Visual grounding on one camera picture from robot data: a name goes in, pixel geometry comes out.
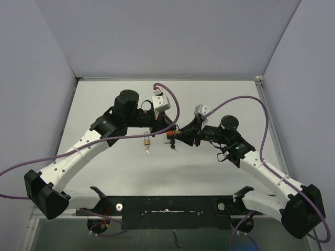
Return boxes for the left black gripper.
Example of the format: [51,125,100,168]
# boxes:
[125,109,176,138]

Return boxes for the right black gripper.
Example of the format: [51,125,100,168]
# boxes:
[174,116,229,147]

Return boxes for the black headed keys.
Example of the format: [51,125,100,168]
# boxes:
[164,139,178,153]

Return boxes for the orange black padlock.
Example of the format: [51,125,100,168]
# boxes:
[166,131,175,140]

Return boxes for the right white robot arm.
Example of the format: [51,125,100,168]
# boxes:
[174,115,325,239]

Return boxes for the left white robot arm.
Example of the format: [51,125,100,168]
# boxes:
[24,88,172,220]

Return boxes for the left small keys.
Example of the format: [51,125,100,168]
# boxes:
[144,146,150,154]

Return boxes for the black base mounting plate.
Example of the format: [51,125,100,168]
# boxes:
[75,187,249,234]

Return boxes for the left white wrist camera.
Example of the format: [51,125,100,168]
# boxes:
[152,89,171,113]

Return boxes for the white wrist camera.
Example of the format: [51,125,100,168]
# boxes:
[194,104,209,123]
[152,89,171,113]

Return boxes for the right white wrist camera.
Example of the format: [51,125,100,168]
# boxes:
[194,104,209,123]

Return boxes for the aluminium frame rail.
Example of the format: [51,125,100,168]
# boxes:
[255,75,322,251]

